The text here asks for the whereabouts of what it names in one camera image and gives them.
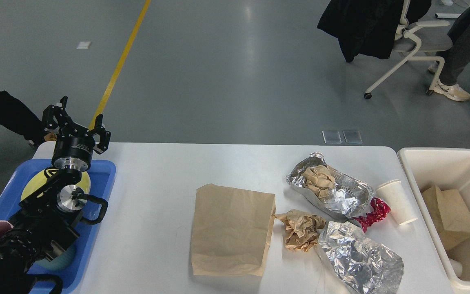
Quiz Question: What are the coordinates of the crumpled paper in foil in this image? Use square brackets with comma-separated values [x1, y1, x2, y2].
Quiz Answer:
[302, 165, 335, 200]

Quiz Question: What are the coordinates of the yellow plate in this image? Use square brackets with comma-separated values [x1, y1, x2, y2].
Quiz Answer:
[20, 167, 91, 201]

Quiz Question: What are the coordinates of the white office chair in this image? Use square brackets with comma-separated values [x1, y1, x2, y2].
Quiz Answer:
[364, 0, 452, 99]

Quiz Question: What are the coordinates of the red foil wrapper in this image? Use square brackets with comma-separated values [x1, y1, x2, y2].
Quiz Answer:
[351, 197, 391, 233]

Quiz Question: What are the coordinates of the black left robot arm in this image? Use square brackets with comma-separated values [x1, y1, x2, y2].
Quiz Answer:
[0, 96, 111, 294]

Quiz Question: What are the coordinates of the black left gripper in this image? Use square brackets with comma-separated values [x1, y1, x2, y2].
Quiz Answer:
[42, 96, 111, 172]

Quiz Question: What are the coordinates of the crumpled brown paper ball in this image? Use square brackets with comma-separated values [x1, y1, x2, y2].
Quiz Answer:
[275, 209, 326, 252]

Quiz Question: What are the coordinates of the aluminium foil sheet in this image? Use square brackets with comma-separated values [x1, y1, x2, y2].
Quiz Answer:
[286, 152, 375, 220]
[315, 221, 404, 294]

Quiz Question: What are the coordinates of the white desk base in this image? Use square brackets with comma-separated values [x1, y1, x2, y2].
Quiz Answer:
[435, 13, 461, 19]

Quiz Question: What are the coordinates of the upper aluminium foil sheet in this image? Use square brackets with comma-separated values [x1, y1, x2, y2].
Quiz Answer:
[286, 152, 375, 220]

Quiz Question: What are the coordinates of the black jacket on chair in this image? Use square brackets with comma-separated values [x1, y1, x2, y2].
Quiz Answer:
[317, 0, 432, 63]

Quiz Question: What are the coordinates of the brown paper bag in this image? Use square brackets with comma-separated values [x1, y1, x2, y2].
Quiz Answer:
[421, 185, 470, 251]
[191, 184, 275, 276]

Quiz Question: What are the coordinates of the upright white paper cup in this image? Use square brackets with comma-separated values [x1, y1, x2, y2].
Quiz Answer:
[376, 179, 419, 226]

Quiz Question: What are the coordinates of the white plastic bin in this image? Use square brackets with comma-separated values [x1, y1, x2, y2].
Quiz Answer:
[398, 148, 470, 293]

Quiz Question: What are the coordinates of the lower aluminium foil sheet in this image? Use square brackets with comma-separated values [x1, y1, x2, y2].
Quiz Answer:
[315, 221, 404, 294]

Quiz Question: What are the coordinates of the green grey mug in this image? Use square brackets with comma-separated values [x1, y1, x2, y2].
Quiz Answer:
[34, 244, 76, 271]

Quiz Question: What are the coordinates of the person in black clothes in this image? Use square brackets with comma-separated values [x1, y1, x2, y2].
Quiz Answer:
[0, 90, 57, 146]

